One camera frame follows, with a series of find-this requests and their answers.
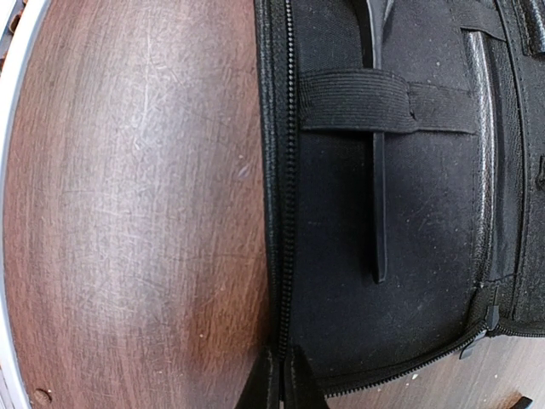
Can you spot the black hair clip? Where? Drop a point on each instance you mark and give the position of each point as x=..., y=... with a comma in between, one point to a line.
x=370, y=15
x=523, y=402

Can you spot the black zippered tool case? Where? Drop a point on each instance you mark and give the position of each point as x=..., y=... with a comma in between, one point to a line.
x=460, y=100

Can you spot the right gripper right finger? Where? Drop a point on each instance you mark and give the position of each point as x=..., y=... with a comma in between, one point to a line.
x=301, y=390

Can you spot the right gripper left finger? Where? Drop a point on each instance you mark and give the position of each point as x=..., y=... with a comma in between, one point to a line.
x=262, y=388

